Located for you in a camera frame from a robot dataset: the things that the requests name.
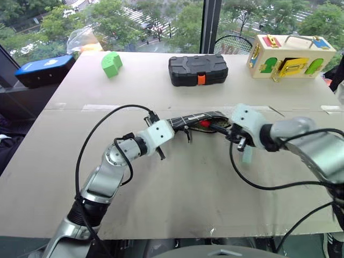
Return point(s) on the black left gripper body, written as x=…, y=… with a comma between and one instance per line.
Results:
x=161, y=153

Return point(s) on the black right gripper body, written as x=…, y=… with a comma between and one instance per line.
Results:
x=237, y=133

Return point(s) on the red marker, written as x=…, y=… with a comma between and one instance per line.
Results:
x=205, y=124

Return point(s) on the black white grid pouch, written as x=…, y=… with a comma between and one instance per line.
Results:
x=196, y=117

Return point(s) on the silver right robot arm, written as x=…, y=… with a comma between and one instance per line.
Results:
x=309, y=145

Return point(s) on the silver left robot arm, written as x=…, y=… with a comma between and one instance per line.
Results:
x=104, y=180

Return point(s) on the brown cardboard table cover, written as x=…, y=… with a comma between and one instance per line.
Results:
x=172, y=188

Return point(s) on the black tool case orange latch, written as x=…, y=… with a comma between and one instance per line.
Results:
x=197, y=68

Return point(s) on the black badminton racket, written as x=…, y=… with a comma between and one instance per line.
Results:
x=233, y=45

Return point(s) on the green plastic block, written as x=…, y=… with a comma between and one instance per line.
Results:
x=110, y=64

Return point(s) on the wooden lock activity box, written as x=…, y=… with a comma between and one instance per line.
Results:
x=290, y=57

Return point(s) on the dark clothed bystander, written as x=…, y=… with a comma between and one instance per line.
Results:
x=338, y=72

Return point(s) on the clear plastic bag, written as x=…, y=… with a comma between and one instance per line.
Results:
x=80, y=40

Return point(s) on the blue and black device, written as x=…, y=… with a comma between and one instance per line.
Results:
x=44, y=70

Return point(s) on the black and white sneaker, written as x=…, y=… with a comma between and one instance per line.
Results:
x=334, y=246

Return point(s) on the black fabric bundle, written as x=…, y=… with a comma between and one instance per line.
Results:
x=10, y=153

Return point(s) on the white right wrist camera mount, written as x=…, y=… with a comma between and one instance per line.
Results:
x=248, y=119

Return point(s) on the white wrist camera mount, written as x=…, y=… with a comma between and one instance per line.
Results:
x=158, y=134
x=248, y=119

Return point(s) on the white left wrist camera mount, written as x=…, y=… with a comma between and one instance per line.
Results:
x=158, y=134

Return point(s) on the dark window frame post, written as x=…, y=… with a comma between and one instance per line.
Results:
x=211, y=24

